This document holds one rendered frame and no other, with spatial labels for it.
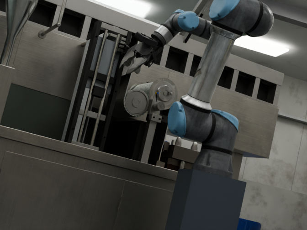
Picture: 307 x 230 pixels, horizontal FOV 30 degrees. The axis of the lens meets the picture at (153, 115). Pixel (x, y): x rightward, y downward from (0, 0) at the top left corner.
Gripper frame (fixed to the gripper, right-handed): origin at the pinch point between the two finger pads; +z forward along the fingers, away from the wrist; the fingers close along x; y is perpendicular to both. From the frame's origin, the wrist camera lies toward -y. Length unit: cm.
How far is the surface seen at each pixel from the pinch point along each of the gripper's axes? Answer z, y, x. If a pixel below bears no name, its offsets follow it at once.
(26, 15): 10, -7, 50
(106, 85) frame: 7.9, 9.9, 6.5
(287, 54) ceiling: -487, 798, 278
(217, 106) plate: -43, 88, -2
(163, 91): -13.1, 34.6, -1.2
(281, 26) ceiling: -441, 639, 257
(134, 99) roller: -0.8, 30.6, 4.1
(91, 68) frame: 7.5, 5.1, 14.9
